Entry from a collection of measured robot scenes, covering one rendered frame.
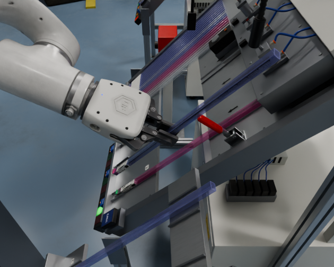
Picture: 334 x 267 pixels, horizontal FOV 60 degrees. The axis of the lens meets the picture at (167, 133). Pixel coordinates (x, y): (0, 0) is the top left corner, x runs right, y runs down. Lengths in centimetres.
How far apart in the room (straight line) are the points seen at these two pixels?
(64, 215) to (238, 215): 107
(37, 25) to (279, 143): 48
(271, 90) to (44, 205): 153
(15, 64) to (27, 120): 190
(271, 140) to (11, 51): 47
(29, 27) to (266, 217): 84
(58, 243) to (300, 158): 125
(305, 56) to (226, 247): 60
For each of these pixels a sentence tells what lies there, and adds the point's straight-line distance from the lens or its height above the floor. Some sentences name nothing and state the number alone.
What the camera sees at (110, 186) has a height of 73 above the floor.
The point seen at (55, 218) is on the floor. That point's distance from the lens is 178.
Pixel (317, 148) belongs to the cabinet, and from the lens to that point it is 128.
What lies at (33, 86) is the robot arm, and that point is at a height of 119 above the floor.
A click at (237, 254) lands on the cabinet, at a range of 100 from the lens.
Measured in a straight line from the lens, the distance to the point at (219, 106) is 72.
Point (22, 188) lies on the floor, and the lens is 197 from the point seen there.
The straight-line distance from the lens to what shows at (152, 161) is 80.
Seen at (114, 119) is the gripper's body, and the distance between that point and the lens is 49.
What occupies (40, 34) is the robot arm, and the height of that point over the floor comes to 123.
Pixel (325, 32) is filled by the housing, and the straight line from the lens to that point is 54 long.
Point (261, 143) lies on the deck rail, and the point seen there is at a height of 107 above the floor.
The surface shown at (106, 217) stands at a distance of 78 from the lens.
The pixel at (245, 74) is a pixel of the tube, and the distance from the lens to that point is 41.
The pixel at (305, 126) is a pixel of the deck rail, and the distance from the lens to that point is 56.
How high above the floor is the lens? 147
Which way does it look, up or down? 45 degrees down
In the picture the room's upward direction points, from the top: straight up
